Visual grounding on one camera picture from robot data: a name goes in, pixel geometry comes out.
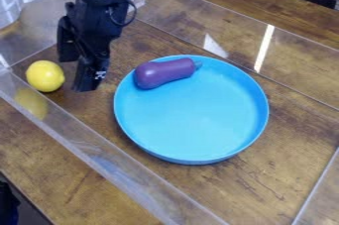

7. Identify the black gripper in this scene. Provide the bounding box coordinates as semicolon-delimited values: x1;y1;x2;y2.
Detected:
58;0;130;92

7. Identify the yellow lemon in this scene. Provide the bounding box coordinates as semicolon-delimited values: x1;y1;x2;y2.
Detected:
26;60;66;92

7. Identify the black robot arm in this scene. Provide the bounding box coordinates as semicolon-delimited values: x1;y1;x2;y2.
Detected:
58;0;136;92

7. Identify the blue round tray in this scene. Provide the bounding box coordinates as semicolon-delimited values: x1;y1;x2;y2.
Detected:
114;56;268;165

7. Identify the purple toy eggplant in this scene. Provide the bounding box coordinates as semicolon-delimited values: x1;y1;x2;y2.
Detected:
134;57;203;89

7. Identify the clear acrylic enclosure wall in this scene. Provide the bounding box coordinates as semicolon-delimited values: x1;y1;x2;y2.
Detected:
0;0;339;225

